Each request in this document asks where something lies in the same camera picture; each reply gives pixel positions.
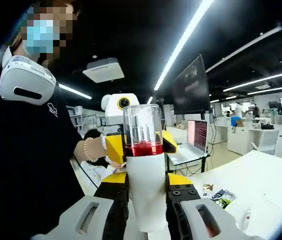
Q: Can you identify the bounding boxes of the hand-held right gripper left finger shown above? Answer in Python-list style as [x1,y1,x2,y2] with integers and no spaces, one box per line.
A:
[30,172,131,240]

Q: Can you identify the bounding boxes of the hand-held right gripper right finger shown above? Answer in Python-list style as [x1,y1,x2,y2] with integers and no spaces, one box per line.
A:
[165,172,256,240]

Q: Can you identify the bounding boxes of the white skincare bottle clear cap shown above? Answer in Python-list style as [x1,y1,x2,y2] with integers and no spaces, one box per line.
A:
[122,104,168,232]

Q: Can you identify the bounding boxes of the blue white skincare sachet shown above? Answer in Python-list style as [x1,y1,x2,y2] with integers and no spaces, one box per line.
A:
[210,188,232,201]

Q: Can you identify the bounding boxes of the green skincare packet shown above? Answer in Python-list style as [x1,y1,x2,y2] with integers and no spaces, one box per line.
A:
[214,191,237,210]

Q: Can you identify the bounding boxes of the slim white skincare bottle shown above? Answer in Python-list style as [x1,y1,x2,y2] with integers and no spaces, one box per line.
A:
[242,207,254,230]

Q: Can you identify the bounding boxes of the person's left hand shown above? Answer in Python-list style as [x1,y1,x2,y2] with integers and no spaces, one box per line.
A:
[90,136,108,161]

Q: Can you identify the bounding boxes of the silver laptop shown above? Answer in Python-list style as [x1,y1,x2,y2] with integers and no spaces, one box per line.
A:
[167,119,210,166]

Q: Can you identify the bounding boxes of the ceiling air conditioner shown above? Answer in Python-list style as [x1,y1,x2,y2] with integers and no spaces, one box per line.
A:
[82,57,126,84]

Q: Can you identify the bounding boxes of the large black monitor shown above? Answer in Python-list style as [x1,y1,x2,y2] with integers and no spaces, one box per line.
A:
[172,53,211,116]

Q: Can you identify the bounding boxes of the person in black shirt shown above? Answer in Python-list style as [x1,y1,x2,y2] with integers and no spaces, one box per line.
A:
[0,82,102,240]

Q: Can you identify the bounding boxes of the white neck-worn device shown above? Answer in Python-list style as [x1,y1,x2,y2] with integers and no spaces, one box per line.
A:
[0,46,57,106]

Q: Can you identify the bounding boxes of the white ceiling light strip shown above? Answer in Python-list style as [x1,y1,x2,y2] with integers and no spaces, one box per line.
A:
[153,0,215,92]

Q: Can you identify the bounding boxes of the white office chair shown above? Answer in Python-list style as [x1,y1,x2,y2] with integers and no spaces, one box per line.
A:
[250,128,281,156]

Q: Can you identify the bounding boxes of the beaded bracelet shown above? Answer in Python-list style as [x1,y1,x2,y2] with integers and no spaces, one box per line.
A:
[82,136,100,163]

